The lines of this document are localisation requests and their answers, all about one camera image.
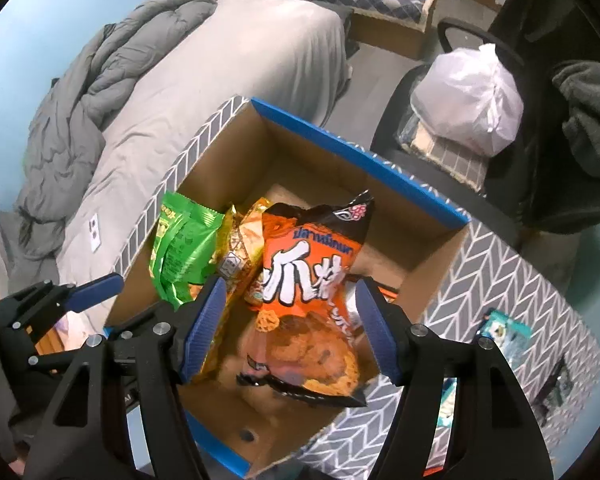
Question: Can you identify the black snack packet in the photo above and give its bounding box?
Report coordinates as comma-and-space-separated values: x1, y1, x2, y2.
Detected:
530, 355, 576, 428

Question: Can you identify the white plastic bag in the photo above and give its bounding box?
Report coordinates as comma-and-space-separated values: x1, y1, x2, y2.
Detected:
410, 44, 525, 158

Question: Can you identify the white mattress label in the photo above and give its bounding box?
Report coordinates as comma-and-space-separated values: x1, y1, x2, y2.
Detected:
87, 212, 103, 251

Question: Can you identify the cardboard box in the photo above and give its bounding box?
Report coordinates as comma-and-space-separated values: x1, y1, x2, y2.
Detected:
102, 97, 473, 478

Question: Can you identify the black puffer jacket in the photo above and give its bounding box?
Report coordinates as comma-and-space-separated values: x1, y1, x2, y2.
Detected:
490, 0, 600, 86

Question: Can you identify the orange snack bag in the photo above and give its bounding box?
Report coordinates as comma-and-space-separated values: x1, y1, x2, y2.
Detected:
236, 190, 376, 408

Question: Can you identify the grey comforter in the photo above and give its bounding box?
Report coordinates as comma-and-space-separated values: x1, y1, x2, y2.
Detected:
12, 0, 226, 261

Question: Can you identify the green snack packet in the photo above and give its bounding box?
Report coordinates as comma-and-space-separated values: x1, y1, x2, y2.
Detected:
149, 191, 226, 311

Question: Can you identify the grey fleece jacket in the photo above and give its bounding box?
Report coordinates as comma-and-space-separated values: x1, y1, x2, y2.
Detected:
552, 60, 600, 181

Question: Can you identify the grey bed mattress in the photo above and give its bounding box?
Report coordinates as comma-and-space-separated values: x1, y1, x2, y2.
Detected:
55, 0, 353, 301

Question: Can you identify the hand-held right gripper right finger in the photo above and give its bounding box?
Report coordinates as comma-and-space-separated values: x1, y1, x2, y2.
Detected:
355, 277, 556, 480

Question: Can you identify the long yellow snack packet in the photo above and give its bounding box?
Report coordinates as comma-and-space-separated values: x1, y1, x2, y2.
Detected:
200, 197, 273, 386

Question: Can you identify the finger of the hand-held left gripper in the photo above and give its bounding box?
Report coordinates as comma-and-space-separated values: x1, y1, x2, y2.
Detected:
2, 274, 126, 341
27, 330, 136, 376

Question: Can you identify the grey checked cushion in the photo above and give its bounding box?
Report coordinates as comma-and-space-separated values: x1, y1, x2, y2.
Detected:
400, 110, 491, 193

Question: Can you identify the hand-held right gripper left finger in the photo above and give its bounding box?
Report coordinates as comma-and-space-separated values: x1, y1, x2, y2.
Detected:
25, 275, 228, 480

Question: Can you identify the teal white snack packet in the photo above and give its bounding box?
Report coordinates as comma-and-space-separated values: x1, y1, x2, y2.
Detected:
477, 308, 533, 366

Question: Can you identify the black office chair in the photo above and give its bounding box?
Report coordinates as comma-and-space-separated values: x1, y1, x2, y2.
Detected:
370, 17, 600, 241

